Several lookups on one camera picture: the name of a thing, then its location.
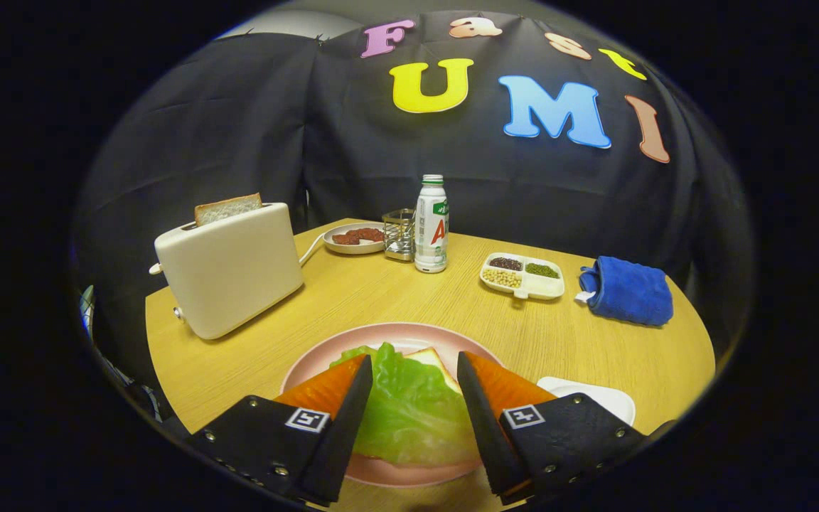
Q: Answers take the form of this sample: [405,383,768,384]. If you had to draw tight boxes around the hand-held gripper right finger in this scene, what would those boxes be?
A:
[456,351,655,507]

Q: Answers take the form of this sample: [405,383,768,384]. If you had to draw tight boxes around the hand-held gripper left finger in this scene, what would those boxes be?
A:
[186,354,375,508]

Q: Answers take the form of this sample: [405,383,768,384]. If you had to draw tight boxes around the toasted bread slice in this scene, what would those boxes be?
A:
[194,193,264,228]

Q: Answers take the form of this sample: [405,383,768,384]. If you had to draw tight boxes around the green lettuce leaf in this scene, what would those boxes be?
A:
[329,342,481,466]

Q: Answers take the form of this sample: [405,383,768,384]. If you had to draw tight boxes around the white sandwich bread slice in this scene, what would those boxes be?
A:
[404,347,464,395]

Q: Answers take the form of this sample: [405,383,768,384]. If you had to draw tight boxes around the pink plate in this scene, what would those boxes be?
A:
[280,322,503,489]

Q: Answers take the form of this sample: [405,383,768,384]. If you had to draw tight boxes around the white flat plate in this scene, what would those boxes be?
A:
[537,376,636,426]

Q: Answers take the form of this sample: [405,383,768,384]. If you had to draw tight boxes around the white divided tray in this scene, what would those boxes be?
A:
[479,252,566,308]

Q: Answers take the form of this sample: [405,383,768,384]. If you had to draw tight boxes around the small white plate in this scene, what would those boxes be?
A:
[322,223,386,255]

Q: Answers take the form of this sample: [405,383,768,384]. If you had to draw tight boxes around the white toaster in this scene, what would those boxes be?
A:
[149,202,305,341]

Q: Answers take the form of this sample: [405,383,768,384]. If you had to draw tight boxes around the red meat slices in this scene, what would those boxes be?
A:
[331,228,385,246]

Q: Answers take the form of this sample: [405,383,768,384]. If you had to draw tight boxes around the blue towel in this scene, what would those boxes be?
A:
[575,256,674,327]

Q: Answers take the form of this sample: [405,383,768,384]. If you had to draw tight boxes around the white drink bottle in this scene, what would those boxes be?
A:
[414,174,449,274]

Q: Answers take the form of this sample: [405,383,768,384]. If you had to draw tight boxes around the checkered cloth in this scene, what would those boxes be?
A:
[80,284,96,338]

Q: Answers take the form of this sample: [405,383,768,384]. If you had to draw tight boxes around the black backdrop cloth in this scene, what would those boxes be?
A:
[72,9,755,385]

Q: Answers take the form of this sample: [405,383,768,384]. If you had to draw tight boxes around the white toaster cable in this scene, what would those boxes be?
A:
[299,232,328,267]

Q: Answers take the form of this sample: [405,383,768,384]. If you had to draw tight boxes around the metal wire holder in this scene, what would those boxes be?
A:
[382,208,417,262]

